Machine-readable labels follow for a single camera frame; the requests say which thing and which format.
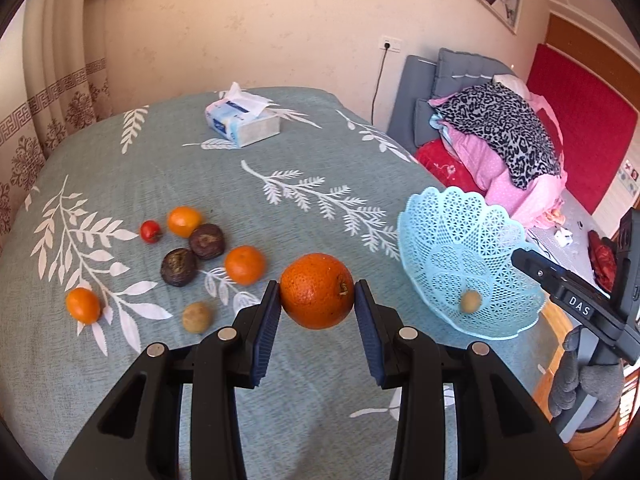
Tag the oval orange kumquat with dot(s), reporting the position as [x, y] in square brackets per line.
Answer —
[183, 220]

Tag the small orange fruit left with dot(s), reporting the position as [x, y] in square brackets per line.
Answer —
[83, 305]

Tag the red wall panel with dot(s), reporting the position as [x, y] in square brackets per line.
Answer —
[597, 123]

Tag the light blue plastic basket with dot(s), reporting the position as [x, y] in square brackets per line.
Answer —
[451, 241]

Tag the beige patterned curtain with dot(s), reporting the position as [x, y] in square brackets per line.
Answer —
[53, 84]

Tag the dark brown fruit upper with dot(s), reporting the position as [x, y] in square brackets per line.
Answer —
[207, 241]

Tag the grey upholstered bed headboard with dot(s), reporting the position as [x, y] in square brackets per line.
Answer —
[410, 121]

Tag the dark brown fruit lower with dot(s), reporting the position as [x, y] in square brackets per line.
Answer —
[179, 267]

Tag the tan brown round fruit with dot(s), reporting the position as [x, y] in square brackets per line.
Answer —
[197, 318]

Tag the small red tomato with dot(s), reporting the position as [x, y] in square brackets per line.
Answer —
[150, 231]

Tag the tissue pack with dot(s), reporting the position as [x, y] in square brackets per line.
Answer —
[242, 118]

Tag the teal leaf-pattern tablecloth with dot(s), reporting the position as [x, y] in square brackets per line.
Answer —
[108, 233]

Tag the white wall socket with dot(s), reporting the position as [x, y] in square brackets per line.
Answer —
[390, 44]

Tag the red blanket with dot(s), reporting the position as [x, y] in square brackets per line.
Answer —
[444, 167]

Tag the leopard print cloth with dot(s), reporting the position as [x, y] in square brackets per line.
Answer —
[508, 125]

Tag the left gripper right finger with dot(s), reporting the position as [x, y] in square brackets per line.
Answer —
[501, 432]

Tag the round orange tangerine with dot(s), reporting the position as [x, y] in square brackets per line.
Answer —
[245, 265]

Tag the pink blanket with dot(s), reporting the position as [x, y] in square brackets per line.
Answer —
[538, 204]

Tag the large orange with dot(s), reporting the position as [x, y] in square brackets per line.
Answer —
[317, 291]

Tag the grey gloved right hand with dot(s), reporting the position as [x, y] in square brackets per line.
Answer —
[603, 381]

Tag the small tan fruit in basket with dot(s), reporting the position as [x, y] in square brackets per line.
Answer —
[470, 301]

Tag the grey cushion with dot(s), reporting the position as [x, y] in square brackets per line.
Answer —
[458, 70]

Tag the dark brown fruit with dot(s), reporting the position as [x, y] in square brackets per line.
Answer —
[207, 241]
[179, 267]

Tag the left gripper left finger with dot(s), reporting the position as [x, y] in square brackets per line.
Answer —
[134, 432]

